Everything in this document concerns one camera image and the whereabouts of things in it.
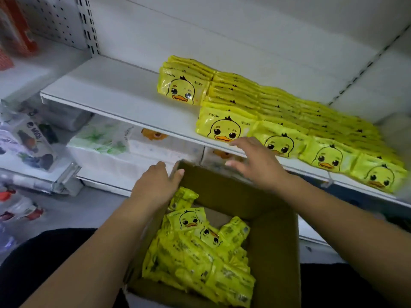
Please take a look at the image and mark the person's right hand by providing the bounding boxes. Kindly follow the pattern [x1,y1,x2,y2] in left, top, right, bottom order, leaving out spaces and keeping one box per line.
[225,136,291,193]

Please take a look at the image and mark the person's left hand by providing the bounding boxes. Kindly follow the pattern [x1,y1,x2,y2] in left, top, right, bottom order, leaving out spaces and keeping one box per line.
[128,161,186,214]

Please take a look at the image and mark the brown cardboard box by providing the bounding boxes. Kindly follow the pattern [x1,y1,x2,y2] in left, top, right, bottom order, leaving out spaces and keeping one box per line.
[124,160,301,308]

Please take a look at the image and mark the yellow duck packet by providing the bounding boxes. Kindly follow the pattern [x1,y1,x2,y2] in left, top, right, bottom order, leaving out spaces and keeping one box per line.
[157,67,213,105]
[162,59,215,71]
[159,63,214,77]
[166,56,217,65]

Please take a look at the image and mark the white metal shelf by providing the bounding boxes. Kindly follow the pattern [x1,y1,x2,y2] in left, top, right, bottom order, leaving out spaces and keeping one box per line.
[39,0,411,244]

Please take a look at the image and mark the person's left forearm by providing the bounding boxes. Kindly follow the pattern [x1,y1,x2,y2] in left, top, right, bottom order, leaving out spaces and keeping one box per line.
[22,198,171,308]

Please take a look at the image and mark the person's right forearm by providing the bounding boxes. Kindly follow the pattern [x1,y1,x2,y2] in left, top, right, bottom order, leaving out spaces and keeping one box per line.
[275,175,411,308]

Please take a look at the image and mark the person's black trousers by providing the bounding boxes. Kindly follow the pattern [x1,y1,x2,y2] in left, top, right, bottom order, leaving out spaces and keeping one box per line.
[0,228,411,308]

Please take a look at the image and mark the white pegboard shelf unit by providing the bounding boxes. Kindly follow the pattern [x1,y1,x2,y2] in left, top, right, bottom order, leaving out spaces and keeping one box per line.
[0,0,100,196]

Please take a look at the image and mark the green white tissue pack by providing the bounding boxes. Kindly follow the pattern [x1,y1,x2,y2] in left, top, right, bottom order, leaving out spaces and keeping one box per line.
[67,118,136,164]

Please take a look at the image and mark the MIQI boxes with fruit print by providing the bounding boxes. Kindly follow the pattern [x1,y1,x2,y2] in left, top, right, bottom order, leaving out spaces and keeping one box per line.
[0,112,59,172]

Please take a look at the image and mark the pack of red-capped bottles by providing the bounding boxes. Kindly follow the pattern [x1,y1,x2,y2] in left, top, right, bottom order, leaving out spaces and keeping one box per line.
[0,189,46,222]

